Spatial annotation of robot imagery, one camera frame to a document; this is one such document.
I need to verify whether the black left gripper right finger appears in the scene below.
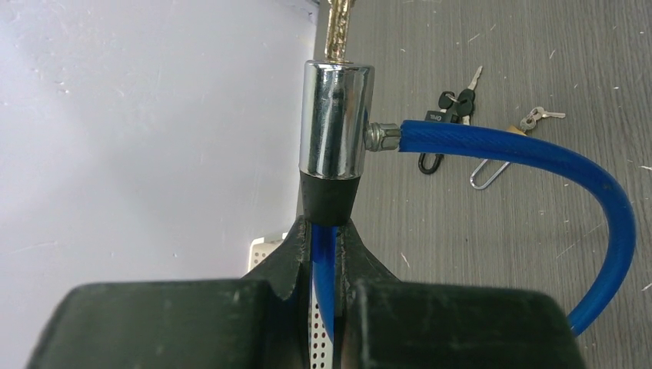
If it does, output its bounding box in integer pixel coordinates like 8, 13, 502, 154
336, 223, 585, 368

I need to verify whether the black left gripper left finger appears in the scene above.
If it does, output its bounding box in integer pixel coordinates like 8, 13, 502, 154
27, 218, 311, 368

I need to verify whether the blue cable lock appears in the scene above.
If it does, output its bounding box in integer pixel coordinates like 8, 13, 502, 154
299, 61, 637, 335

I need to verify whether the orange black padlock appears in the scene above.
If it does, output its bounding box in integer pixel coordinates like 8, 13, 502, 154
417, 109, 460, 176

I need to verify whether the brass padlock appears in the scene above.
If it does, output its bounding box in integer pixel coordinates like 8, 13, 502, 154
469, 125, 528, 191

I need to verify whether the black headed key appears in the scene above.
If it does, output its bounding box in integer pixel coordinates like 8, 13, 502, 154
437, 65, 483, 125

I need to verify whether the silver key bunch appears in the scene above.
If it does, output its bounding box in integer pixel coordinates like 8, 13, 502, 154
519, 106, 566, 133

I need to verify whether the white perforated plastic basket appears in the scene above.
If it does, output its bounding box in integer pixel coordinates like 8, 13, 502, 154
248, 232, 334, 368

